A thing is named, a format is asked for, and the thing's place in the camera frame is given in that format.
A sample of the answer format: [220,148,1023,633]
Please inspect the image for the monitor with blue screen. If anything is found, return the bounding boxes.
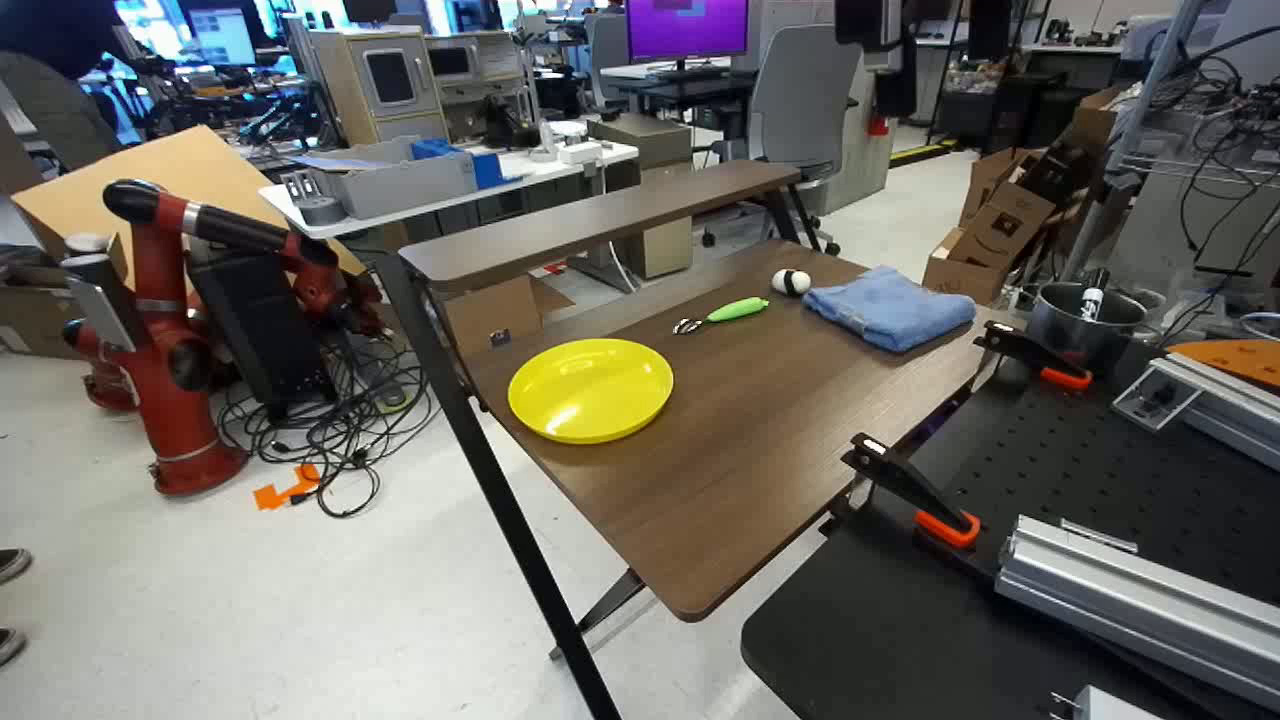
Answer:
[176,0,264,72]

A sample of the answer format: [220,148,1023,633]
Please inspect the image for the black hanging cable bundle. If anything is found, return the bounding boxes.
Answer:
[1131,22,1280,334]

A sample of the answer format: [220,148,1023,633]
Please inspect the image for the monitor with purple screen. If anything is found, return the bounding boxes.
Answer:
[618,0,755,66]

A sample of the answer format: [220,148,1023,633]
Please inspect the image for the large tan cardboard sheet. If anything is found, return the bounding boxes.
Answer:
[6,122,372,284]

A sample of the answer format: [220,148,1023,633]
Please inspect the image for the black floor cable tangle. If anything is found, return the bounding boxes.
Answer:
[216,331,445,525]

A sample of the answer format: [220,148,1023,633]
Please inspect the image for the stacked cardboard boxes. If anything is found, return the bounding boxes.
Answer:
[918,141,1072,307]

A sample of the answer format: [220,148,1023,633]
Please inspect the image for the white lab table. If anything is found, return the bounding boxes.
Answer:
[254,132,645,243]

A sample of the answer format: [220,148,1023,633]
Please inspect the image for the steel pot with handles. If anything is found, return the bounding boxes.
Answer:
[1020,276,1161,376]

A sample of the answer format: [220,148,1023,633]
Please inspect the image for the orange board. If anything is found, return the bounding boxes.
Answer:
[1167,334,1280,395]

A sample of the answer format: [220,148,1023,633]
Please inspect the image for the raised wooden desk shelf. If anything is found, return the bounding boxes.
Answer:
[396,157,808,288]

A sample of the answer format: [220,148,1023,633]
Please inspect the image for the black perforated breadboard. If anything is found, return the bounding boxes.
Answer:
[736,349,1280,720]

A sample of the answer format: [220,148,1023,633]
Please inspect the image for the orange plastic floor piece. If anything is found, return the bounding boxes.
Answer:
[251,460,327,515]

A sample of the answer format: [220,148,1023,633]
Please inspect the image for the green handled peeler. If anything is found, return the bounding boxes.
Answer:
[668,292,776,341]

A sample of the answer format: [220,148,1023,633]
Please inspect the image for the black computer tower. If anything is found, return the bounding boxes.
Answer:
[185,249,331,415]

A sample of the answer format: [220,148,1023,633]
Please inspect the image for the blue container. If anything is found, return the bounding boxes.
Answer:
[466,148,513,191]

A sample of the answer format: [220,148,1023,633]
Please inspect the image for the red robot on pedestal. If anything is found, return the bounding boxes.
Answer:
[60,177,391,499]

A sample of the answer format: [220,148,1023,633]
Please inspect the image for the grey office chair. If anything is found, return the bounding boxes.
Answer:
[742,22,873,254]

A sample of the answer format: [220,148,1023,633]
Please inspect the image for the short aluminium profile bracket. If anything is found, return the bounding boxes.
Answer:
[1107,349,1280,471]

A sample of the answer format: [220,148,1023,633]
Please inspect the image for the blue folded towel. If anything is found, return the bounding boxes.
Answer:
[798,263,981,361]

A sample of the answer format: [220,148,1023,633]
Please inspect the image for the black metal desk frame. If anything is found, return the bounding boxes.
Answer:
[372,252,656,720]

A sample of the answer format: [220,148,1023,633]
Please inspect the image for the beige lab machine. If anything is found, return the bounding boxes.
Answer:
[286,21,453,153]

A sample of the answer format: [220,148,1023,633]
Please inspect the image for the black clamp with orange handle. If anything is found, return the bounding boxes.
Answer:
[971,320,1101,400]
[839,427,988,555]

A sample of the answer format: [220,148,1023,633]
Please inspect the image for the long aluminium extrusion rail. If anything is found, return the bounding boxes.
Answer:
[990,511,1280,711]

